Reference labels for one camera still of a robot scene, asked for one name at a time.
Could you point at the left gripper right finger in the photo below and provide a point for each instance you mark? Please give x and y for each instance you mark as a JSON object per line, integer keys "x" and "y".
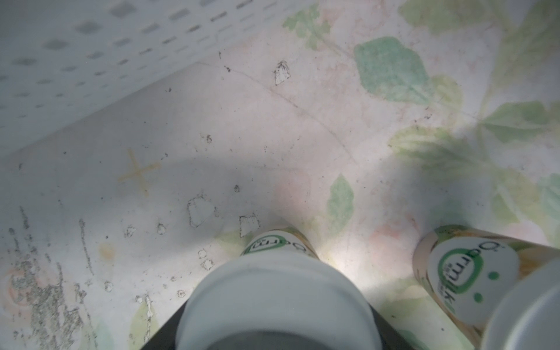
{"x": 391, "y": 339}

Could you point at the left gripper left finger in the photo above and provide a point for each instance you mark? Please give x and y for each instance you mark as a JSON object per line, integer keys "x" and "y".
{"x": 165, "y": 337}

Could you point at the yogurt cup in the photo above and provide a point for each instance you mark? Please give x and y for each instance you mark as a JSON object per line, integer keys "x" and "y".
{"x": 501, "y": 292}
{"x": 277, "y": 294}

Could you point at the white plastic basket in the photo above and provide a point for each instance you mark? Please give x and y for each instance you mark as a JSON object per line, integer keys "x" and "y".
{"x": 62, "y": 61}

